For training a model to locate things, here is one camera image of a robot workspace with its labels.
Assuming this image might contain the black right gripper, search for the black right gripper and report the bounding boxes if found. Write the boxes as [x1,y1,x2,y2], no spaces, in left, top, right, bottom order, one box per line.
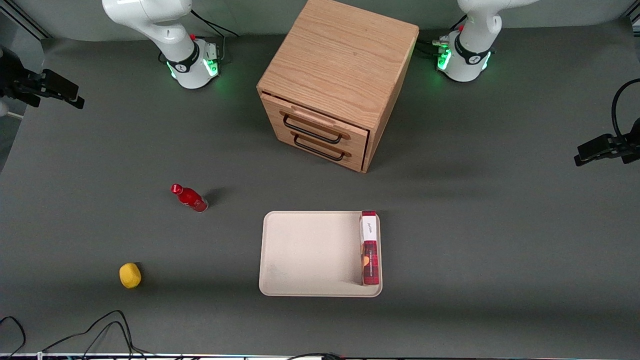
[0,46,85,110]

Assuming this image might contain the left arm base connector plugs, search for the left arm base connector plugs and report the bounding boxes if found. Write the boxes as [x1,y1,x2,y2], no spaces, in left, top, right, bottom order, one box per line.
[417,39,449,55]

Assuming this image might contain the wooden drawer cabinet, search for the wooden drawer cabinet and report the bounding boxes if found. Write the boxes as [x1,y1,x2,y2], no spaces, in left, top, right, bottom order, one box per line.
[256,0,421,174]

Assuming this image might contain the white bar at table edge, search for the white bar at table edge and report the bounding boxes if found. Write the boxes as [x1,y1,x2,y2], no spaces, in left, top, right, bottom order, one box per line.
[0,100,24,121]

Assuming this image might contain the red bottle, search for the red bottle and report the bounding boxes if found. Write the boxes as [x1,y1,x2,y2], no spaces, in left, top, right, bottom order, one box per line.
[170,183,209,213]

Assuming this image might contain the yellow lemon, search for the yellow lemon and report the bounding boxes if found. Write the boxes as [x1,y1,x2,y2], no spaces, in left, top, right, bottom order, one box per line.
[119,262,142,290]

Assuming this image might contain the beige plastic tray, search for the beige plastic tray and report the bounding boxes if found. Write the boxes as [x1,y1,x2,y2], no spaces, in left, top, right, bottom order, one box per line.
[258,210,383,298]

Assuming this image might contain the red and white cookie box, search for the red and white cookie box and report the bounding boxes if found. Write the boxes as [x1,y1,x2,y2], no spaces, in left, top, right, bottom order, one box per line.
[360,210,381,286]

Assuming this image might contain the black right arm base cable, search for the black right arm base cable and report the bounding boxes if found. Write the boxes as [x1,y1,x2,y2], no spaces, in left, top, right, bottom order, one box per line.
[190,9,240,63]

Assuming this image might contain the black loose floor cable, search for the black loose floor cable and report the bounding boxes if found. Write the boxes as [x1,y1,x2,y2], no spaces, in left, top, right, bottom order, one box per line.
[287,352,346,360]
[80,321,136,358]
[0,316,27,358]
[42,310,151,358]

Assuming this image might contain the black side camera cable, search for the black side camera cable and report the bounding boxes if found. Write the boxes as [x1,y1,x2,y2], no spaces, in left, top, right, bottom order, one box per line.
[611,78,640,141]

